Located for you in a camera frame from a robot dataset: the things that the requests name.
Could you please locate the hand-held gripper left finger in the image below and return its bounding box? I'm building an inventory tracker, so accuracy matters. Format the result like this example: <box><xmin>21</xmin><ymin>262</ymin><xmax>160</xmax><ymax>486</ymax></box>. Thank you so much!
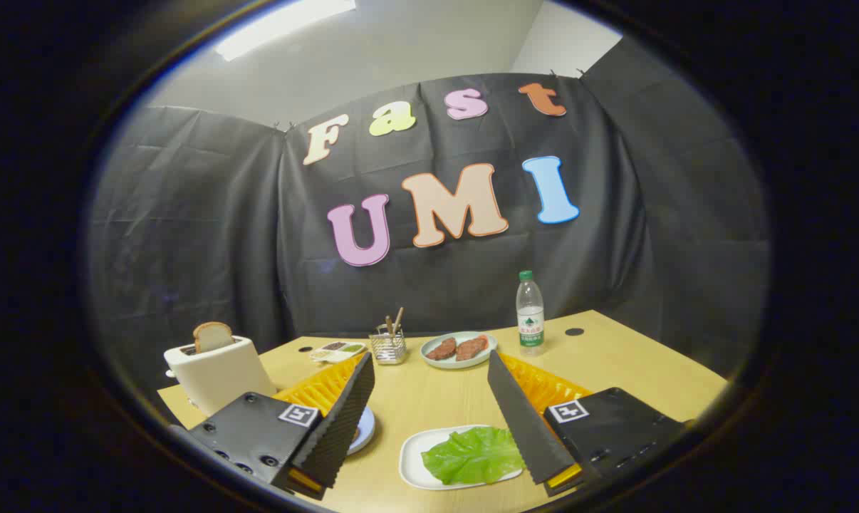
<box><xmin>187</xmin><ymin>351</ymin><xmax>377</xmax><ymax>501</ymax></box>

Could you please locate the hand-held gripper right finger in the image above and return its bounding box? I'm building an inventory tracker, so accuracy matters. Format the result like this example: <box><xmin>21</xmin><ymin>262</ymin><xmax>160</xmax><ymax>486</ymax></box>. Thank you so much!
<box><xmin>486</xmin><ymin>349</ymin><xmax>687</xmax><ymax>498</ymax></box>

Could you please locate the green lettuce leaf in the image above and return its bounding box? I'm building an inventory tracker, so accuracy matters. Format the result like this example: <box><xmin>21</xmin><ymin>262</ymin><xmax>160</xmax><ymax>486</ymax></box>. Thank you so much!
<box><xmin>421</xmin><ymin>426</ymin><xmax>526</xmax><ymax>486</ymax></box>

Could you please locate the brown crust bread slice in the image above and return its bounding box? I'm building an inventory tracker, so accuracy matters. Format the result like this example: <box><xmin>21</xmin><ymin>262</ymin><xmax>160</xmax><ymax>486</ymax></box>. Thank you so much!
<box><xmin>193</xmin><ymin>321</ymin><xmax>235</xmax><ymax>354</ymax></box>

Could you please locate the blue round plate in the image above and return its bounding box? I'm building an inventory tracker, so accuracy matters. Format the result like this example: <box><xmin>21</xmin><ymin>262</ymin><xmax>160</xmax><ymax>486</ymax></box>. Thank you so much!
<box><xmin>348</xmin><ymin>406</ymin><xmax>377</xmax><ymax>455</ymax></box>

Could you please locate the white sectioned condiment tray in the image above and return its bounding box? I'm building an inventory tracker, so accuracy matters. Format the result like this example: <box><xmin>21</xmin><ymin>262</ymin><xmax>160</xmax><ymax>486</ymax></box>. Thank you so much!
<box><xmin>308</xmin><ymin>341</ymin><xmax>368</xmax><ymax>364</ymax></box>

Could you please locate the white rectangular plate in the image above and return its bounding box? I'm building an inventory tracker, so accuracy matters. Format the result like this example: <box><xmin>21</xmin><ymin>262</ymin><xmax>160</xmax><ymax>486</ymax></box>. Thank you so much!
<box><xmin>399</xmin><ymin>425</ymin><xmax>526</xmax><ymax>491</ymax></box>

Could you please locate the pale green round plate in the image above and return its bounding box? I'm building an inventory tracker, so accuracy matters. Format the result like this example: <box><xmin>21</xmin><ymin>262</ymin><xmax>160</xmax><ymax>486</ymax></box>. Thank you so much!
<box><xmin>420</xmin><ymin>331</ymin><xmax>499</xmax><ymax>370</ymax></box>

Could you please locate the clear plastic water bottle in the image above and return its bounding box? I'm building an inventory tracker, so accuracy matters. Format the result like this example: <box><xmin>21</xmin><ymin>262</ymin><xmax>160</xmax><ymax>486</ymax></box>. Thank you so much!
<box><xmin>516</xmin><ymin>270</ymin><xmax>546</xmax><ymax>357</ymax></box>

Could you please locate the white toaster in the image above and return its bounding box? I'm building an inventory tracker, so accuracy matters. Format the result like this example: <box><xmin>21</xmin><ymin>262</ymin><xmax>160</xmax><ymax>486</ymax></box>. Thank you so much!
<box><xmin>163</xmin><ymin>335</ymin><xmax>277</xmax><ymax>418</ymax></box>

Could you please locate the black backdrop cloth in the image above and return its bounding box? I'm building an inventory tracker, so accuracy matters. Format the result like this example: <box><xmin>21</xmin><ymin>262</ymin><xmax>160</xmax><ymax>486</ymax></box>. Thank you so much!
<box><xmin>88</xmin><ymin>36</ymin><xmax>771</xmax><ymax>400</ymax></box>

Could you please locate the wire mesh utensil holder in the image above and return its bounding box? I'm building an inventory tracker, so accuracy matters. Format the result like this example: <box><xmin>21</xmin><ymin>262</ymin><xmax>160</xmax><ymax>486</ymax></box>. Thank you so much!
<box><xmin>370</xmin><ymin>326</ymin><xmax>407</xmax><ymax>366</ymax></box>

